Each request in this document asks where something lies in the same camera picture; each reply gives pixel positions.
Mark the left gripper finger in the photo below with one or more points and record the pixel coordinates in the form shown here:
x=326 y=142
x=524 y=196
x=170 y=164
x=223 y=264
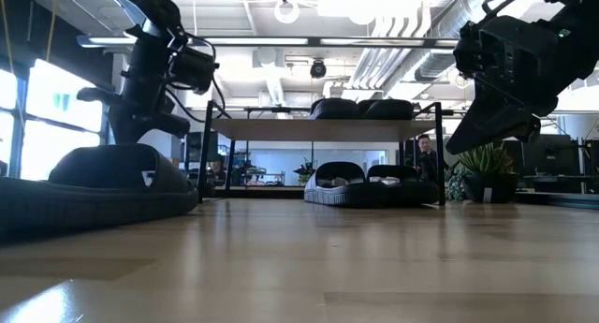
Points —
x=173 y=125
x=133 y=124

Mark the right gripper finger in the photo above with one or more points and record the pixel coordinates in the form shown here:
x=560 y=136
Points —
x=491 y=119
x=533 y=131

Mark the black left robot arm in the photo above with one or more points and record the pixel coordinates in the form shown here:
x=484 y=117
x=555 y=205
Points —
x=154 y=9

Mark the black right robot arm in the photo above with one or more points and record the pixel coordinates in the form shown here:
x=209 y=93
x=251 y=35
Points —
x=575 y=0

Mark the wooden shelf with black legs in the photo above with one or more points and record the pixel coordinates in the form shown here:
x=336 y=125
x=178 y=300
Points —
x=323 y=130

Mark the black computer monitor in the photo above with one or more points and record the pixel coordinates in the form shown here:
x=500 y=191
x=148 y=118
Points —
x=196 y=147
x=557 y=157

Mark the dark office desk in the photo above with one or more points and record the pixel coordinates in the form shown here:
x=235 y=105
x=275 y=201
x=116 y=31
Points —
x=552 y=179

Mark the small potted green plant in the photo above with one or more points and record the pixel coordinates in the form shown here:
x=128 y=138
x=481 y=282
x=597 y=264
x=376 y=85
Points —
x=489 y=187

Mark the person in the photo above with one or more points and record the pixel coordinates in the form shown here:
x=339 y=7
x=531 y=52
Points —
x=426 y=147

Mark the background potted plant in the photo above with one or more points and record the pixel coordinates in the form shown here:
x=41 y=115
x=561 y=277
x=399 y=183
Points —
x=306 y=169

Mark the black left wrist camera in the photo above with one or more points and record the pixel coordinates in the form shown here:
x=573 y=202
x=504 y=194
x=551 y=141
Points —
x=194 y=70

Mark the silver ventilation duct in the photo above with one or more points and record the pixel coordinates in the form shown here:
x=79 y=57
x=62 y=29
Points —
x=440 y=63

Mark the black overhead camera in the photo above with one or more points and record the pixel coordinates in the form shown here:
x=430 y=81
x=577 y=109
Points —
x=318 y=70

